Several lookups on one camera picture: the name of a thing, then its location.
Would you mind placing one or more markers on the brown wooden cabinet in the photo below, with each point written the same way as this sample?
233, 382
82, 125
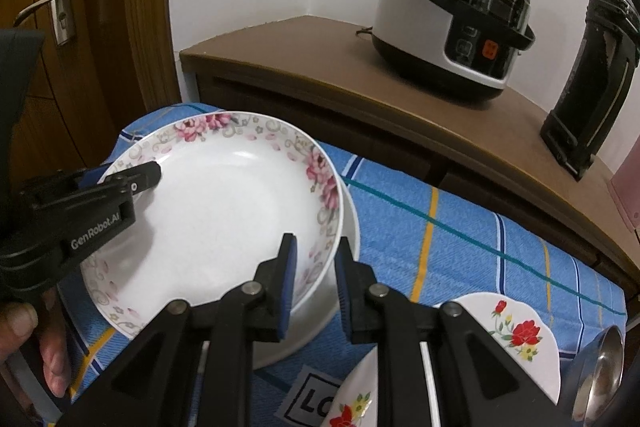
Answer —
350, 72

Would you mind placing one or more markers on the black thermos flask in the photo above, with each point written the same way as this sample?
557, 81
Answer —
590, 82

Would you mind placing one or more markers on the pink electric kettle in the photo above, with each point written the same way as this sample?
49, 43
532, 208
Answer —
630, 197

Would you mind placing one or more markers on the pink floral rimmed plate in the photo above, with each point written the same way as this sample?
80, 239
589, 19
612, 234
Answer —
215, 217

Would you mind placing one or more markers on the blue plaid cloth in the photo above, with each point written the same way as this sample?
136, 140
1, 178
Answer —
450, 247

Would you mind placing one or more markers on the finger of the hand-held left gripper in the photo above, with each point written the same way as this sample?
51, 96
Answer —
142, 177
92, 177

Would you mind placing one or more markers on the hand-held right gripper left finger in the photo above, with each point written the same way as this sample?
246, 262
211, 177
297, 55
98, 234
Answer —
289, 287

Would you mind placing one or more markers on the stainless steel bowl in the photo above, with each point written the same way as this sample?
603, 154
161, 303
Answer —
600, 372

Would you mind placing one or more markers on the wooden door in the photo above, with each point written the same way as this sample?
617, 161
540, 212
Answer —
100, 82

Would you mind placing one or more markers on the white paper label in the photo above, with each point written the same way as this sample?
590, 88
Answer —
310, 399

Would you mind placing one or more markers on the white black rice cooker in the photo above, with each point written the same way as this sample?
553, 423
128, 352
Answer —
425, 22

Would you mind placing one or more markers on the plain white plate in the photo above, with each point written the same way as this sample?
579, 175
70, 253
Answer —
315, 327

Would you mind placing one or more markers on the person's left hand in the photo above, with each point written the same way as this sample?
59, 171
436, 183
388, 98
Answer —
55, 357

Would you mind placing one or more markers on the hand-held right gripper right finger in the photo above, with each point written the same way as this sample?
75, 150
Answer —
342, 292

